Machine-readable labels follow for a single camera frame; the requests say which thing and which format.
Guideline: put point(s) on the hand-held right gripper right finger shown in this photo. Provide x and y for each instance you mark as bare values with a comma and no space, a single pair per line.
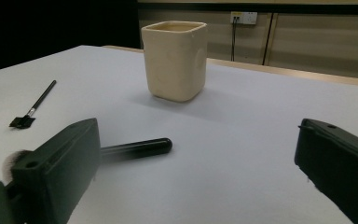
338,161

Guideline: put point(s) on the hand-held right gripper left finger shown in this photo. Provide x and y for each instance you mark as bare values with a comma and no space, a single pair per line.
59,168

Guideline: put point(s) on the thin black brush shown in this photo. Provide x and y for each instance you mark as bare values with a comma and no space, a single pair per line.
42,99

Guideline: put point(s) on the black marker pen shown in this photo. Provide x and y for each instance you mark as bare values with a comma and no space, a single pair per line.
143,147

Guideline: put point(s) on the cream square cup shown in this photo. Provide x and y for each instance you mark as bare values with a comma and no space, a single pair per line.
174,62

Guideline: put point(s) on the white wall socket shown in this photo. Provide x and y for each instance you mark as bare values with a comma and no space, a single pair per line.
245,17

